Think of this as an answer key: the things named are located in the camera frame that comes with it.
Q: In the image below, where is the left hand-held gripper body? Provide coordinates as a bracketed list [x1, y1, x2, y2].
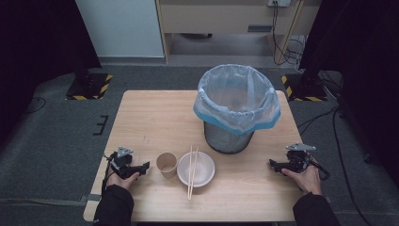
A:
[108, 145, 141, 181]

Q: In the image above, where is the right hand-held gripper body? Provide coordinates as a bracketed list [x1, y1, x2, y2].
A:
[285, 142, 317, 174]

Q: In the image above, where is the brown paper cup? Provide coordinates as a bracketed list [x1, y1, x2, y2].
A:
[155, 152, 179, 180]

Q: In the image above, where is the wooden chopstick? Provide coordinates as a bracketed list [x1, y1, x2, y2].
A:
[188, 146, 200, 202]
[187, 144, 193, 202]

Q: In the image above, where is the black mesh trash bin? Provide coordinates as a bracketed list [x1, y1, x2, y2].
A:
[203, 121, 256, 155]

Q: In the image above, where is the white plastic bowl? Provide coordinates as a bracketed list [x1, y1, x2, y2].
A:
[176, 151, 216, 189]

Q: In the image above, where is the clear blue-edged bin bag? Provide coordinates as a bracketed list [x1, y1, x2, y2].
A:
[192, 63, 282, 137]

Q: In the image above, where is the person's left hand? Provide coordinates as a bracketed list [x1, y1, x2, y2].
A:
[106, 171, 141, 191]

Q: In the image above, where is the person's right hand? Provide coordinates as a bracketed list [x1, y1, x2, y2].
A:
[280, 163, 323, 196]

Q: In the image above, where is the black stand with striped base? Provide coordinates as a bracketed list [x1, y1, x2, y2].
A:
[280, 0, 356, 103]
[65, 56, 114, 102]

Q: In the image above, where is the black curtain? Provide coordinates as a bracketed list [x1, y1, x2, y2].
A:
[0, 0, 103, 145]
[299, 0, 399, 180]

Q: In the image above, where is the grey power strip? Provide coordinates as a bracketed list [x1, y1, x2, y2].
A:
[266, 0, 292, 8]

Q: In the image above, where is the light wooden desk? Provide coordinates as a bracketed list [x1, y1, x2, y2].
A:
[155, 0, 323, 64]

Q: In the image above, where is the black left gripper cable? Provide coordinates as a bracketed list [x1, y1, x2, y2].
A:
[101, 153, 116, 193]

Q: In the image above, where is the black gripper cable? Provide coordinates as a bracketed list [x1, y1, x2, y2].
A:
[308, 154, 331, 182]
[101, 153, 116, 193]

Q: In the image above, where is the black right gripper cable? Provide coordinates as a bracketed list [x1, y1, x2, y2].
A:
[308, 154, 331, 182]

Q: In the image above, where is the thin black floor cable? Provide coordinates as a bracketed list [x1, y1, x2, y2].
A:
[25, 96, 48, 115]

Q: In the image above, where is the black power cable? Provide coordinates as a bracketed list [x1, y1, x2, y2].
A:
[271, 2, 305, 66]

